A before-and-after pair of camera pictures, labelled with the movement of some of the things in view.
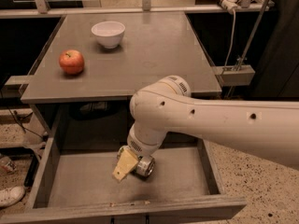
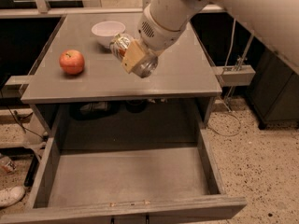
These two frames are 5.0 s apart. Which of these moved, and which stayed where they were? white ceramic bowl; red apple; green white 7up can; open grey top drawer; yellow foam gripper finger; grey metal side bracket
Moved: green white 7up can; yellow foam gripper finger
Stayed: grey metal side bracket; white ceramic bowl; open grey top drawer; red apple
